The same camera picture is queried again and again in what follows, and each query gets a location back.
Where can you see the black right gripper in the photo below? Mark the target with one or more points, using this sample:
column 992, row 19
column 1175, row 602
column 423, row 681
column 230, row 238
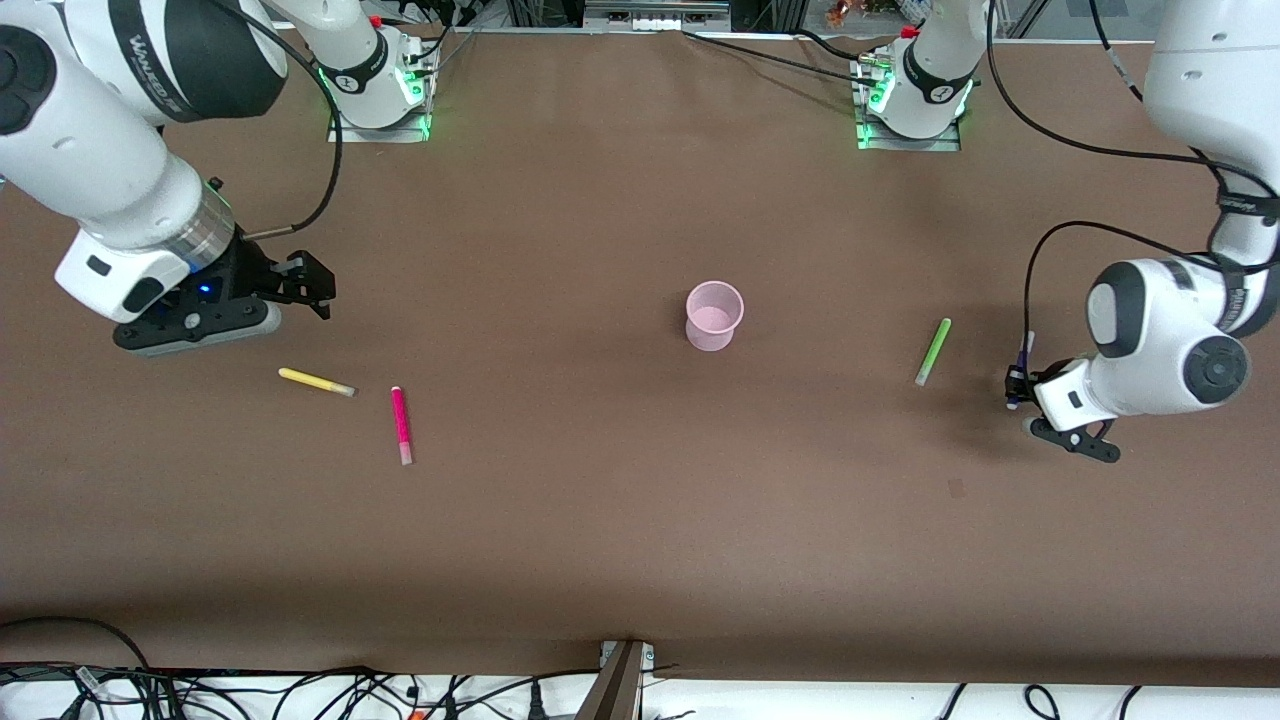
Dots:
column 249, row 273

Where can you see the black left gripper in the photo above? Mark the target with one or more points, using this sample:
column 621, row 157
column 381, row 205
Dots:
column 1018, row 384

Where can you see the purple marker pen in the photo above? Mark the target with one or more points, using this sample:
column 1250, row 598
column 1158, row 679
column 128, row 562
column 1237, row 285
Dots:
column 1024, row 350

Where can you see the pink marker pen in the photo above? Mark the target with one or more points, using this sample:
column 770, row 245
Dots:
column 401, row 425

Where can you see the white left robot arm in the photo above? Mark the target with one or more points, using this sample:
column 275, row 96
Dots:
column 1160, row 340

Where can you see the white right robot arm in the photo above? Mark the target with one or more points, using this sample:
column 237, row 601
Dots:
column 90, row 150

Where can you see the green marker pen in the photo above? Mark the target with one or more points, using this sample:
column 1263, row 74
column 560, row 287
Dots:
column 933, row 352

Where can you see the yellow marker pen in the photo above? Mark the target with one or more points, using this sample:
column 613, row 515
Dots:
column 315, row 381

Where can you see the pink plastic cup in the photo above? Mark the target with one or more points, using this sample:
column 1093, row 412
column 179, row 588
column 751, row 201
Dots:
column 713, row 318

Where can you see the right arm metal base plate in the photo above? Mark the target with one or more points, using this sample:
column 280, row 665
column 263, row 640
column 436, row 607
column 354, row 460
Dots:
column 345, row 133

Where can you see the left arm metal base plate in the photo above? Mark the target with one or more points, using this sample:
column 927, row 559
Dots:
column 900, row 145

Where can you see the aluminium frame rail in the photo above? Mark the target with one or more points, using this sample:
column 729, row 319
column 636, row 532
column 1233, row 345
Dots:
column 655, row 10

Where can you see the aluminium table post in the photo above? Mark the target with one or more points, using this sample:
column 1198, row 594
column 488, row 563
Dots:
column 615, row 685

